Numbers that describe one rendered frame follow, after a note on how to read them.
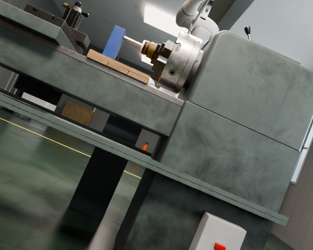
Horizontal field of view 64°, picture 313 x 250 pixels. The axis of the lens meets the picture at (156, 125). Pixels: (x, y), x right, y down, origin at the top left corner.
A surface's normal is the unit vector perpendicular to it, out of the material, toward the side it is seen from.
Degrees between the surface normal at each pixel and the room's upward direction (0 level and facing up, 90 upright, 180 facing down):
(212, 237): 90
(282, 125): 90
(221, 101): 90
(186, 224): 90
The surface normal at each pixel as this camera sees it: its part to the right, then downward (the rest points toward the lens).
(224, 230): 0.10, -0.04
